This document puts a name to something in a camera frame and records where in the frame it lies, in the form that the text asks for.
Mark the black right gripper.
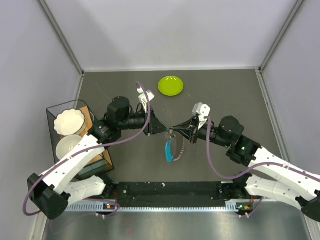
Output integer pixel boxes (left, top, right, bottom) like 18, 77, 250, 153
173, 115, 232, 148

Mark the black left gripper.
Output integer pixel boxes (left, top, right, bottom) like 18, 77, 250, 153
119, 106, 170, 136

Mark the metal key organizer blue handle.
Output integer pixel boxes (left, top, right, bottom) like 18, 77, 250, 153
164, 130, 185, 163

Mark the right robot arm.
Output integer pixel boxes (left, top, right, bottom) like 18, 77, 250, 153
171, 116, 320, 222

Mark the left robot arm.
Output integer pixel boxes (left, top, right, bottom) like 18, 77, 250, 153
22, 92, 167, 220

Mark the lime green plate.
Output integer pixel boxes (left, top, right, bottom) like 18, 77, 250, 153
158, 75, 184, 97

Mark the white scalloped bowl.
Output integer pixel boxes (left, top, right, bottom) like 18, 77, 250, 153
54, 108, 86, 137

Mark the plain white bowl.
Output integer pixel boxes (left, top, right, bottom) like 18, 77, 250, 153
55, 135, 82, 161

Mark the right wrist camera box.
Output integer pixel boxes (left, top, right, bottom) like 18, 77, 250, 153
192, 102, 211, 130

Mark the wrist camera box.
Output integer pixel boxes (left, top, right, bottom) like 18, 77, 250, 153
192, 102, 211, 130
137, 84, 155, 108

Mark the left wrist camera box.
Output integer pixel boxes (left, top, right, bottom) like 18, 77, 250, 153
137, 84, 155, 108

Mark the black wire shelf rack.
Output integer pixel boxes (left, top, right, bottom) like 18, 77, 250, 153
46, 99, 115, 182

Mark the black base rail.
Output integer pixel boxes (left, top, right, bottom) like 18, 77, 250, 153
101, 181, 251, 208

